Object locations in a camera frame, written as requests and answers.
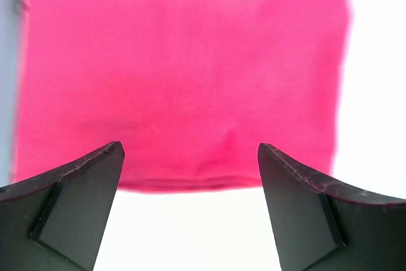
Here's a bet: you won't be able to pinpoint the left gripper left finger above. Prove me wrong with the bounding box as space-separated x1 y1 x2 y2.
1 142 124 271

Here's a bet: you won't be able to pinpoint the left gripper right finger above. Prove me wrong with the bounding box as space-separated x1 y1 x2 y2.
258 143 405 271

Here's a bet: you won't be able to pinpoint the pink trousers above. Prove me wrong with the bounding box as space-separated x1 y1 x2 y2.
13 0 348 192

